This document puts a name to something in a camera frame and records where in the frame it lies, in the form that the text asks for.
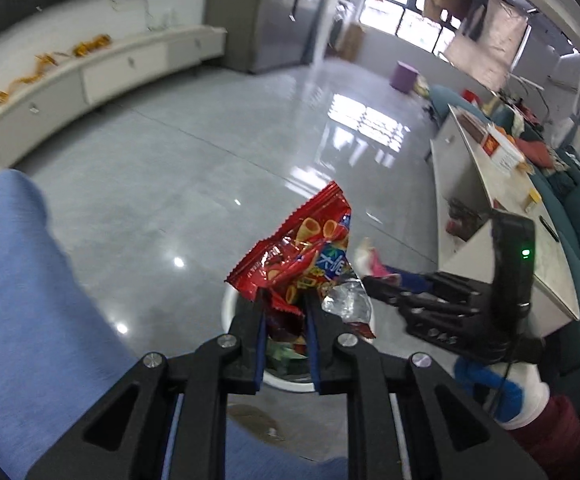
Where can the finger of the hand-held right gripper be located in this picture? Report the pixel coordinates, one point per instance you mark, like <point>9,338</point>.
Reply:
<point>384,290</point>
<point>409,282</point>

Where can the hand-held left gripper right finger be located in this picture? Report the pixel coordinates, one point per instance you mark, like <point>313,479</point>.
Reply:
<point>312,355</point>

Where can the white bin with black liner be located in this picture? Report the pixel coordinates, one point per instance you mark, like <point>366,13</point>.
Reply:
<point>285,382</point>

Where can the purple round stool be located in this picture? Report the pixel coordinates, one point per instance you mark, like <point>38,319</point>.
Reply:
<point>403,76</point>

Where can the small yellow item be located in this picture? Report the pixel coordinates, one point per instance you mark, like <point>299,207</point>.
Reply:
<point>533,201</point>

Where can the pink white wrapper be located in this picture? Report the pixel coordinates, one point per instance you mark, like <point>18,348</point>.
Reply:
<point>374,262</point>

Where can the beige hanging sheet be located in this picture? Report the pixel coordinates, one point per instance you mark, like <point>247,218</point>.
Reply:
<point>489,42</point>

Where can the white coffee table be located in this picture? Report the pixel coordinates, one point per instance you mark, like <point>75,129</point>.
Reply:
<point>509,195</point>

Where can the black remote control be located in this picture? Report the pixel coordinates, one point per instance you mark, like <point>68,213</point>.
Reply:
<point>548,227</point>

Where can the pile of clothes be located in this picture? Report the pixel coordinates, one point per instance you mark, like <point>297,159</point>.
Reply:
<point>534,152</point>

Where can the white television cabinet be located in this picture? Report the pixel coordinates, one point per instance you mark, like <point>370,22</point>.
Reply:
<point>120,67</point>

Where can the silver washing machine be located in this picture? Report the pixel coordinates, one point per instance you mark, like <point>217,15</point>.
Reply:
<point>339,27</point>

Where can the blue fluffy mat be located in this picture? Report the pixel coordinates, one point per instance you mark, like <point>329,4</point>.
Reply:
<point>30,285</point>

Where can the person's right hand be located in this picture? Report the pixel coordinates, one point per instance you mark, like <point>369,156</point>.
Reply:
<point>524,390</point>

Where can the brown cardboard box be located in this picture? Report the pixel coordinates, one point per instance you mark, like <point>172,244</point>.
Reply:
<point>352,42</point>

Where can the white standing appliance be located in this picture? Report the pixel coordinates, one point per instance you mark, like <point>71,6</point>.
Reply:
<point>565,71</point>

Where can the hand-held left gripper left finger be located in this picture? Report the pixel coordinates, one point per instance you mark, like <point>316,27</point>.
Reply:
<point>259,355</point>

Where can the grey double-door refrigerator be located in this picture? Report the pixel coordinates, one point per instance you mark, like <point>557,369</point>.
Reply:
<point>270,15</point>

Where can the person's right forearm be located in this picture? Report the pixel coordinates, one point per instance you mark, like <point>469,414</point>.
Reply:
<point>559,435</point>

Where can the small gold beast figurine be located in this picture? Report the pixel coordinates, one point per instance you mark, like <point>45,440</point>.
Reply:
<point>92,45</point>

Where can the orange white box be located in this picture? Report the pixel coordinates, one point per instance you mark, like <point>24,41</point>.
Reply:
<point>502,152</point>

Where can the red snack packet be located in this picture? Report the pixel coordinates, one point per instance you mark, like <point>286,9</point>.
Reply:
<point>315,230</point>

